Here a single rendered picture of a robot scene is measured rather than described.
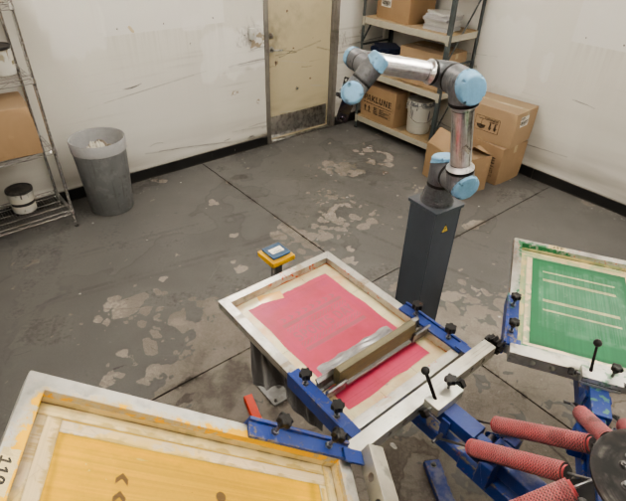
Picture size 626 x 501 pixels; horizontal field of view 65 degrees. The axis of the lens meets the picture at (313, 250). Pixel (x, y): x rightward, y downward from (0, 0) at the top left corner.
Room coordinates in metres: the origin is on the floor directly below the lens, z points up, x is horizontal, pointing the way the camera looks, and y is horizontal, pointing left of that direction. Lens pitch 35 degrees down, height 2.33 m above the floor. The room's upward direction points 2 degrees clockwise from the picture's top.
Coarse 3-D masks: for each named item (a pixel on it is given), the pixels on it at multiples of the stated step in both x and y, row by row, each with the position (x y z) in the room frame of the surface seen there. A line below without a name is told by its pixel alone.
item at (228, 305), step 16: (320, 256) 1.83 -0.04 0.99; (288, 272) 1.71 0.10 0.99; (304, 272) 1.75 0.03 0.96; (352, 272) 1.72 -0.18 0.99; (256, 288) 1.59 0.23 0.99; (272, 288) 1.63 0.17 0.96; (368, 288) 1.62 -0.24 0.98; (224, 304) 1.49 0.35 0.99; (384, 304) 1.55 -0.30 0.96; (400, 304) 1.52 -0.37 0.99; (240, 320) 1.40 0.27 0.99; (256, 336) 1.31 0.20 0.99; (432, 336) 1.35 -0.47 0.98; (272, 352) 1.24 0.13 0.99; (448, 352) 1.27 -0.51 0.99; (288, 368) 1.17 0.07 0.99; (432, 368) 1.19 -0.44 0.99; (416, 384) 1.11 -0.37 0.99; (384, 400) 1.04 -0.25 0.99; (400, 400) 1.05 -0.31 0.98; (368, 416) 0.98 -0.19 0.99
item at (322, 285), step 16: (304, 288) 1.64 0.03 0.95; (320, 288) 1.65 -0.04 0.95; (336, 288) 1.65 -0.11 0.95; (352, 304) 1.55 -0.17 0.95; (368, 320) 1.46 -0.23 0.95; (384, 320) 1.46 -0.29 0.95; (352, 336) 1.37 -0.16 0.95; (400, 352) 1.29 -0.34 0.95; (416, 352) 1.29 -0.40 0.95; (384, 368) 1.21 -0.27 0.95; (400, 368) 1.21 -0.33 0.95
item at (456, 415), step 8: (448, 408) 0.98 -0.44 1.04; (456, 408) 0.98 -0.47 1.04; (440, 416) 0.97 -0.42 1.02; (448, 416) 0.95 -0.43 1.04; (456, 416) 0.95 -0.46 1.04; (464, 416) 0.95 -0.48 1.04; (456, 424) 0.93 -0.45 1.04; (464, 424) 0.92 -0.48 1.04; (472, 424) 0.92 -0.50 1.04; (480, 424) 0.92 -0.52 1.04; (456, 432) 0.92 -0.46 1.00; (464, 432) 0.90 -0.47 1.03; (472, 432) 0.90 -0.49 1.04; (480, 432) 0.90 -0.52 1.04; (464, 440) 0.90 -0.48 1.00
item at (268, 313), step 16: (272, 304) 1.53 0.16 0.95; (288, 304) 1.54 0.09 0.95; (304, 304) 1.54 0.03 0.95; (272, 320) 1.44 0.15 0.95; (288, 336) 1.35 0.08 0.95; (336, 336) 1.36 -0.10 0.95; (304, 352) 1.28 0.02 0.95; (320, 352) 1.28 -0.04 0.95; (336, 352) 1.28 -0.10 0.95; (352, 384) 1.13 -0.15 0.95; (368, 384) 1.14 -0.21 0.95; (384, 384) 1.14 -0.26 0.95; (352, 400) 1.07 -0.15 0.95
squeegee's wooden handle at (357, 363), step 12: (408, 324) 1.33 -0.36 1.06; (396, 336) 1.27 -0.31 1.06; (408, 336) 1.32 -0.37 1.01; (372, 348) 1.21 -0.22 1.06; (384, 348) 1.23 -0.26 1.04; (348, 360) 1.15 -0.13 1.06; (360, 360) 1.15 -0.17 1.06; (372, 360) 1.19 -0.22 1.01; (336, 372) 1.11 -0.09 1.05; (348, 372) 1.12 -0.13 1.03; (336, 384) 1.10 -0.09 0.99
